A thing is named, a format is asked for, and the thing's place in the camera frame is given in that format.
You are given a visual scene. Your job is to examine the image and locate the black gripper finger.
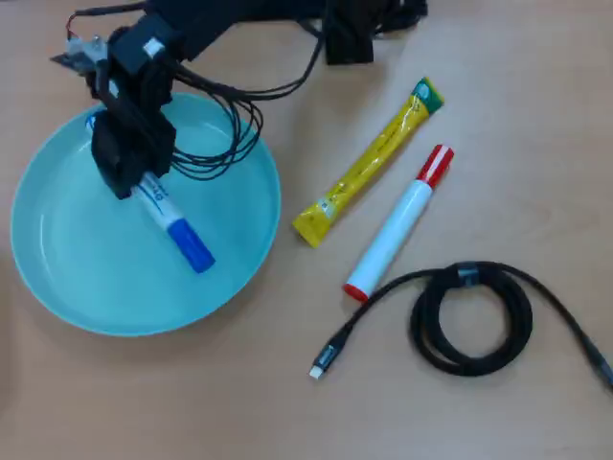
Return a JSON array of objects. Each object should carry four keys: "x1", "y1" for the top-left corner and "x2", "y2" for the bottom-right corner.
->
[
  {"x1": 133, "y1": 95, "x2": 177, "y2": 179},
  {"x1": 90, "y1": 95, "x2": 146, "y2": 201}
]

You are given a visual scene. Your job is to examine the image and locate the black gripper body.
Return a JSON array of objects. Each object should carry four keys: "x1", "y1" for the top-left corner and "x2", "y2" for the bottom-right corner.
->
[{"x1": 107, "y1": 12, "x2": 186, "y2": 106}]

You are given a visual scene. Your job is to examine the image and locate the blue and white marker pen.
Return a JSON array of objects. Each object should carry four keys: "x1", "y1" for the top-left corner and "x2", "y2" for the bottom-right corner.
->
[{"x1": 84, "y1": 109, "x2": 217, "y2": 275}]

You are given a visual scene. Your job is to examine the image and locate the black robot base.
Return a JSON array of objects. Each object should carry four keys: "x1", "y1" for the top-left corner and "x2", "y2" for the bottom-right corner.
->
[{"x1": 324, "y1": 0, "x2": 428, "y2": 66}]

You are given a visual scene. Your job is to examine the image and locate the red and white marker pen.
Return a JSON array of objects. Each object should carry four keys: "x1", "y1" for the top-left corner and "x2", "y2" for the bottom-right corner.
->
[{"x1": 342, "y1": 143, "x2": 455, "y2": 304}]

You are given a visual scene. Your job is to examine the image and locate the light blue round plate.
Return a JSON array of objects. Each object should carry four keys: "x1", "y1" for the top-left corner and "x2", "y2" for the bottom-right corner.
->
[{"x1": 10, "y1": 89, "x2": 283, "y2": 337}]

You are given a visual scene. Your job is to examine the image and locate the yellow stick sachet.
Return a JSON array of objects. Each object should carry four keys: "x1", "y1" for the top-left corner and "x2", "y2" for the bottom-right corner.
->
[{"x1": 292, "y1": 76, "x2": 445, "y2": 248}]

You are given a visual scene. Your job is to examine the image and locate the wrist camera board with bracket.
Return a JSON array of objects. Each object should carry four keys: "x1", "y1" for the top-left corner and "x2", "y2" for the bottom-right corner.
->
[{"x1": 49, "y1": 32, "x2": 112, "y2": 78}]

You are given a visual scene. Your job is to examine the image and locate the thin black robot wires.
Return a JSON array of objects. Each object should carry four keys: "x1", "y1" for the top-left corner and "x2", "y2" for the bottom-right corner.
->
[{"x1": 168, "y1": 71, "x2": 265, "y2": 182}]

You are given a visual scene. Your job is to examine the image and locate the black coiled USB cable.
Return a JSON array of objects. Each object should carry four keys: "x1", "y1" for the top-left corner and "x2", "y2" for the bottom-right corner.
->
[{"x1": 308, "y1": 261, "x2": 613, "y2": 392}]

